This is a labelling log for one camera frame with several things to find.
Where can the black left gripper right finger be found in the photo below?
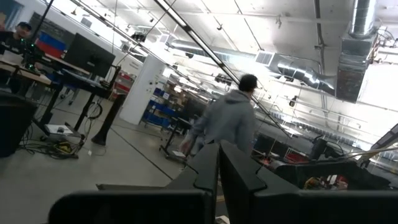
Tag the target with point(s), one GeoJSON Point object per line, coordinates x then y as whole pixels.
{"type": "Point", "coordinates": [280, 205]}

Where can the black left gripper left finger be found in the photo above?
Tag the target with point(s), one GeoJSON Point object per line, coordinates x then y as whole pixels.
{"type": "Point", "coordinates": [174, 205]}

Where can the small black stand table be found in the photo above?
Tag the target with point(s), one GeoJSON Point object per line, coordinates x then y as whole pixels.
{"type": "Point", "coordinates": [177, 124]}

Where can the blue storage bins shelf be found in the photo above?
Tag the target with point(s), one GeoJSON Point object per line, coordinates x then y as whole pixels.
{"type": "Point", "coordinates": [160, 112]}

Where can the person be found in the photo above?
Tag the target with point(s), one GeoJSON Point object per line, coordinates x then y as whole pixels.
{"type": "Point", "coordinates": [228, 121]}
{"type": "Point", "coordinates": [21, 31]}

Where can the white pillar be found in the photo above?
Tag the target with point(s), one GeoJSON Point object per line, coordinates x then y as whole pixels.
{"type": "Point", "coordinates": [141, 90]}

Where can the red storage bins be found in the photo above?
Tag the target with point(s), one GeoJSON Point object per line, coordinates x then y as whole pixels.
{"type": "Point", "coordinates": [122, 82]}

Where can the black desk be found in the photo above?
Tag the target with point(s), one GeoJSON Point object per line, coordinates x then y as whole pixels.
{"type": "Point", "coordinates": [81, 84]}

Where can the black overhead light bar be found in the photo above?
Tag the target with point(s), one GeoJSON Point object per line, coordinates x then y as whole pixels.
{"type": "Point", "coordinates": [202, 43]}

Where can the black computer monitor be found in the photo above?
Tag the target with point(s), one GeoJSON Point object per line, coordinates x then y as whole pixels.
{"type": "Point", "coordinates": [90, 54]}

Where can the black bin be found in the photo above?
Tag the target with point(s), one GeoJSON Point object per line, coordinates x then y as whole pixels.
{"type": "Point", "coordinates": [12, 124]}

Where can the wooden top desk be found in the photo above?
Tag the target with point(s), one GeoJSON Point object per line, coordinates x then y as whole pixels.
{"type": "Point", "coordinates": [25, 74]}

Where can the blue and red panel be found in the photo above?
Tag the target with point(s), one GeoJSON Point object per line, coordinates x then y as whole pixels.
{"type": "Point", "coordinates": [49, 45]}

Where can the black stand post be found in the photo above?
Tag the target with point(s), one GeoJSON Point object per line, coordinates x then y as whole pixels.
{"type": "Point", "coordinates": [109, 121]}

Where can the silver ventilation duct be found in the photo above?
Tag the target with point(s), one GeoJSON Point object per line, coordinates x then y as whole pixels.
{"type": "Point", "coordinates": [295, 73]}

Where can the grey duct unit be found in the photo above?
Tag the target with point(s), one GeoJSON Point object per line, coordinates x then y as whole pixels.
{"type": "Point", "coordinates": [357, 46]}

